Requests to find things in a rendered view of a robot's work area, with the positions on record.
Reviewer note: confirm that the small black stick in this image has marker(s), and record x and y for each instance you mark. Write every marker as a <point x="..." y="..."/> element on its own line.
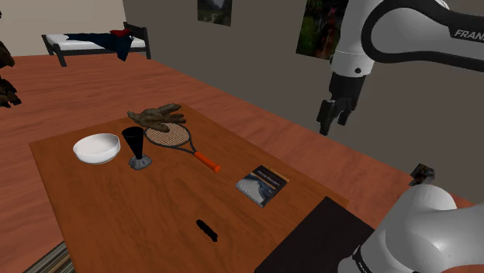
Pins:
<point x="207" y="230"/>

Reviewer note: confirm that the grey blue book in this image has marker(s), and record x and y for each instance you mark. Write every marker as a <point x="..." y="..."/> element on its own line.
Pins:
<point x="262" y="184"/>

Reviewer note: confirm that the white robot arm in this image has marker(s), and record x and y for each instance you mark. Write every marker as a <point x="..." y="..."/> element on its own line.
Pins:
<point x="401" y="34"/>

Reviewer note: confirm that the white bowl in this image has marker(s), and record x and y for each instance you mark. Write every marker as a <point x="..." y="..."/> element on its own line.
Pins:
<point x="96" y="148"/>

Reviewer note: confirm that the green and red wall picture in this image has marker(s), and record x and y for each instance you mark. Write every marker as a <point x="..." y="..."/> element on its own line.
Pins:
<point x="319" y="30"/>

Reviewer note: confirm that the black goblet with grey base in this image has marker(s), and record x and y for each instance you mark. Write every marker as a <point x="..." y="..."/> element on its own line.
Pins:
<point x="135" y="145"/>

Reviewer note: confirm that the dark landscape wall picture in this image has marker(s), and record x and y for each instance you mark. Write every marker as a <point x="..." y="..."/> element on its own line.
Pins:
<point x="214" y="10"/>

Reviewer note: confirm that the black frame bed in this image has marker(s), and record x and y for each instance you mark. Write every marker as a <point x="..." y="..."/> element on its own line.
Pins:
<point x="94" y="42"/>

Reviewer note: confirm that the dark robot stand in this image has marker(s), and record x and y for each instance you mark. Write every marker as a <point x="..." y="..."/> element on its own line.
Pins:
<point x="321" y="240"/>

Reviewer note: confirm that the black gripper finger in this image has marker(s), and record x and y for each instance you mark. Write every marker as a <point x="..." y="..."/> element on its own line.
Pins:
<point x="345" y="115"/>
<point x="326" y="117"/>

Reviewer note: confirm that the striped rug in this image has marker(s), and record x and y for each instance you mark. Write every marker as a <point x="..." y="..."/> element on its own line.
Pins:
<point x="51" y="261"/>

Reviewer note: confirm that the small dark box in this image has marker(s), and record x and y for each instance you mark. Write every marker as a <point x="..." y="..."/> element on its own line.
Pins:
<point x="422" y="174"/>

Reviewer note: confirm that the brown shaggy object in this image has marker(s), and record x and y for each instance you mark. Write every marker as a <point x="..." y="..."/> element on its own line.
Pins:
<point x="6" y="81"/>

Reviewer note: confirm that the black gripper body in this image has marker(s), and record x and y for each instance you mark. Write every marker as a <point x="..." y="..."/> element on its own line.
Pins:
<point x="346" y="87"/>

